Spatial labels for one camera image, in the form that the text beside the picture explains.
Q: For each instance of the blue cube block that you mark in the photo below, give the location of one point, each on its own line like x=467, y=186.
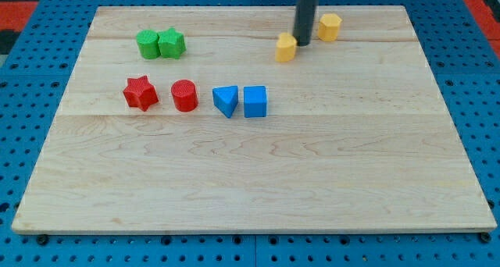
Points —
x=255, y=101

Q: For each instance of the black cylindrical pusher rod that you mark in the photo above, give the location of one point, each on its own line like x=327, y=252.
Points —
x=305, y=11

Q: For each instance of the blue perforated base mat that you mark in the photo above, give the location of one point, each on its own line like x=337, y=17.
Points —
x=40, y=63

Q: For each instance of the green star block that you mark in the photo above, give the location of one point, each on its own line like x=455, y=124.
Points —
x=171, y=43

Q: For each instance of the yellow hexagon block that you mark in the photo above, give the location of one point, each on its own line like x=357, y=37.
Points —
x=329, y=27

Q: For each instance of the red star block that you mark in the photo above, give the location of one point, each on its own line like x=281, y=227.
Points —
x=140, y=93

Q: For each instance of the green cylinder block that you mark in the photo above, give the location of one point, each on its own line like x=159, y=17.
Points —
x=147, y=42

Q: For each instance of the blue triangle block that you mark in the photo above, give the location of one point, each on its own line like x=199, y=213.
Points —
x=225, y=99

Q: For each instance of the yellow heart block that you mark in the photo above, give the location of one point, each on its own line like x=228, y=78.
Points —
x=285, y=47

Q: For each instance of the light wooden board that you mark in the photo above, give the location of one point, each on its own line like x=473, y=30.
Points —
x=357, y=137

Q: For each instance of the red cylinder block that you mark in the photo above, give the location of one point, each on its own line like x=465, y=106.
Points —
x=184, y=95

